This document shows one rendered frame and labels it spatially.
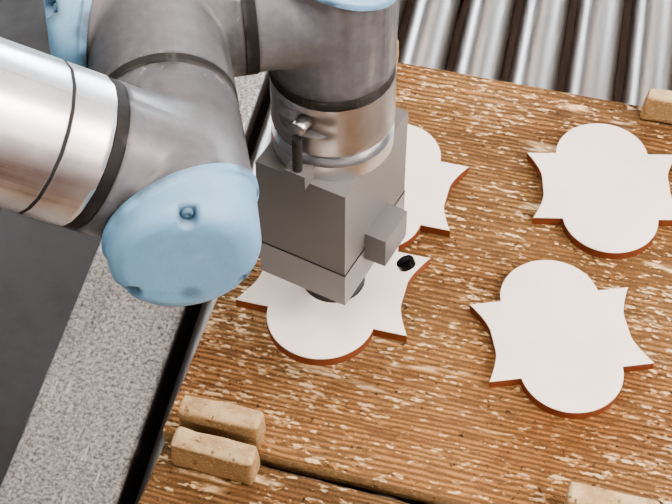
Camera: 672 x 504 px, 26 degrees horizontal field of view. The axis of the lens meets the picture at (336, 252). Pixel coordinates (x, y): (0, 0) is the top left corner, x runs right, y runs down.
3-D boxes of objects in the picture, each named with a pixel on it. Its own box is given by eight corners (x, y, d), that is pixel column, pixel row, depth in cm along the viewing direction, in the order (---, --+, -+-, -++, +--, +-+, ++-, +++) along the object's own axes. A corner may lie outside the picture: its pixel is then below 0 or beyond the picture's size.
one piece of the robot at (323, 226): (386, 179, 82) (379, 351, 95) (454, 82, 87) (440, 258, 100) (237, 120, 85) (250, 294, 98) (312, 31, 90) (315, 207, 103)
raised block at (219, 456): (170, 466, 99) (166, 444, 97) (180, 444, 100) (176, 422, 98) (253, 488, 98) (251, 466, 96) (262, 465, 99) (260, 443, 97)
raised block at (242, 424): (177, 433, 101) (173, 411, 99) (185, 412, 102) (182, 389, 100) (259, 452, 100) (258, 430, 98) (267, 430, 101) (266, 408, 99)
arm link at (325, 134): (419, 50, 86) (354, 136, 82) (415, 105, 90) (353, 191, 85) (308, 10, 88) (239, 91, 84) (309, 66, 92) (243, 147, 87)
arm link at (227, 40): (45, 64, 72) (266, 38, 73) (35, -74, 79) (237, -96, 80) (67, 174, 78) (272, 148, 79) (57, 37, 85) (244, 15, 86)
